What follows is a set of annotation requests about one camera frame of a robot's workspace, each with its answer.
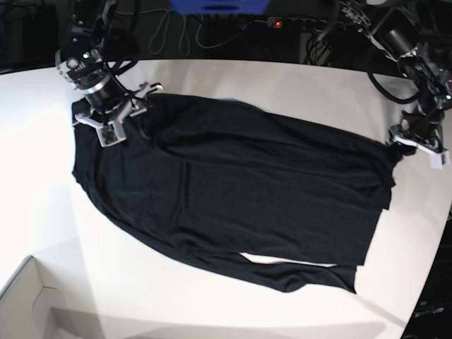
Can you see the blue plastic bin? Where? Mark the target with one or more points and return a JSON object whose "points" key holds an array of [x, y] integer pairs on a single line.
{"points": [[253, 7]]}

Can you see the black power strip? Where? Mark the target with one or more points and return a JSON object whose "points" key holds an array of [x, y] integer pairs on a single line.
{"points": [[295, 23]]}

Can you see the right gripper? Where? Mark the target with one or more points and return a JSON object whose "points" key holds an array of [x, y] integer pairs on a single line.
{"points": [[104, 107]]}

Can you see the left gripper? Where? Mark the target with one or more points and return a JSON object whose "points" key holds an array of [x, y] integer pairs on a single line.
{"points": [[418, 131]]}

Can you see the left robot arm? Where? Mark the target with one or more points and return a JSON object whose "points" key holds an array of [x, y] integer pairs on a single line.
{"points": [[394, 35]]}

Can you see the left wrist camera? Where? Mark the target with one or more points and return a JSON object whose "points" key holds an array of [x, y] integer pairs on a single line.
{"points": [[439, 160]]}

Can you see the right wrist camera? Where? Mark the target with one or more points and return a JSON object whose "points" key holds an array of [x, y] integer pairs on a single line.
{"points": [[110, 135]]}

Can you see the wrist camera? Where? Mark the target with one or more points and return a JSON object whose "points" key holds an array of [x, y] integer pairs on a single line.
{"points": [[110, 135], [439, 160]]}

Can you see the white cardboard box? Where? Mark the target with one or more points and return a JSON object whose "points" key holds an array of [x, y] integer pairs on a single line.
{"points": [[28, 307]]}

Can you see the dark navy t-shirt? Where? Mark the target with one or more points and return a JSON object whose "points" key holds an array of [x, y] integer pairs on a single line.
{"points": [[226, 187]]}

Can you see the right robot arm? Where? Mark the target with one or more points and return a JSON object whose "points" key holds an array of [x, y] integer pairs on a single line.
{"points": [[93, 58]]}

